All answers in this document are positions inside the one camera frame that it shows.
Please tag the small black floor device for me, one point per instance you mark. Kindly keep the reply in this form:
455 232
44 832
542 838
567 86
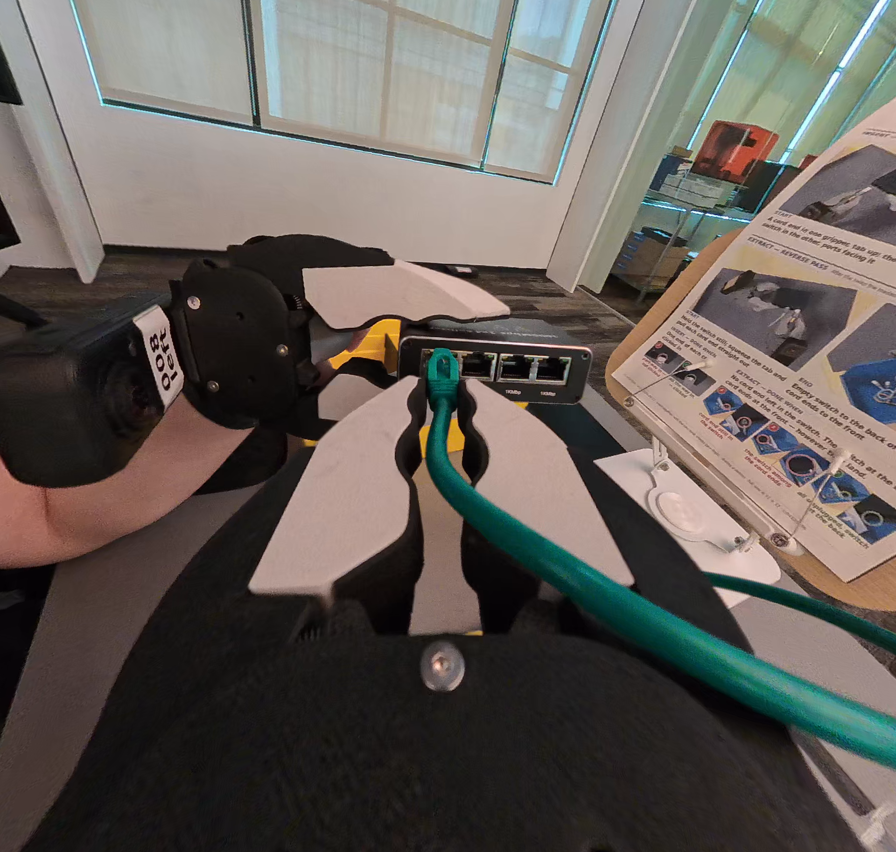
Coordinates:
460 271

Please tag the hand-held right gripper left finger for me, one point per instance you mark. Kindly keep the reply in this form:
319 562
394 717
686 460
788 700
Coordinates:
336 516

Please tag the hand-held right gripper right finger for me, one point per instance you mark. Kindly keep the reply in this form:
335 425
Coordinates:
546 488

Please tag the instruction sheet on stand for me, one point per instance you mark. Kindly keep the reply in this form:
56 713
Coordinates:
784 348

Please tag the orange translucent box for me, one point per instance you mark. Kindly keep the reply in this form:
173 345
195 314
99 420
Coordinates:
735 148

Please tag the yellow plastic bin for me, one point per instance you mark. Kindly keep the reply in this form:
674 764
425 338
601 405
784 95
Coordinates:
441 440

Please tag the person's left forearm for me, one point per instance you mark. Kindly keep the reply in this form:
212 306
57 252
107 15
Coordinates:
105 516

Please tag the black network switch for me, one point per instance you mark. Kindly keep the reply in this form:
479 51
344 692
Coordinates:
560 390

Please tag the frosted glass window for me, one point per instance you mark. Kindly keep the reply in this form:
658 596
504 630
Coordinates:
315 40

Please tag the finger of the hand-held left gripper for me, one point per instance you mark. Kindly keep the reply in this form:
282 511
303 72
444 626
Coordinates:
350 393
392 295

